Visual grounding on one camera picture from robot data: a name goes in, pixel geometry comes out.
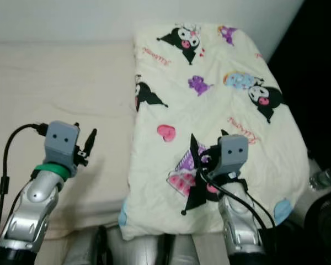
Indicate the cream cartoon print blanket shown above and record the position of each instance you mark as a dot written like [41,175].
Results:
[215,61]

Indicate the green left wrist band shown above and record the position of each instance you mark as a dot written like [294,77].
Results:
[52,171]

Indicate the bed with cream sheet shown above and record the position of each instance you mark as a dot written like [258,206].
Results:
[60,83]

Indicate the silver robot left leg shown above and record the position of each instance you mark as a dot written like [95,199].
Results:
[85,251]

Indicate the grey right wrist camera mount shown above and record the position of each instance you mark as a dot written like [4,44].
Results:
[231,154]

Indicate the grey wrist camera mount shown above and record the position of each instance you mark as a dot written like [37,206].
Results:
[62,141]
[231,154]

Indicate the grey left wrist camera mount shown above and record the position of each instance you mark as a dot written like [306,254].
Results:
[62,141]

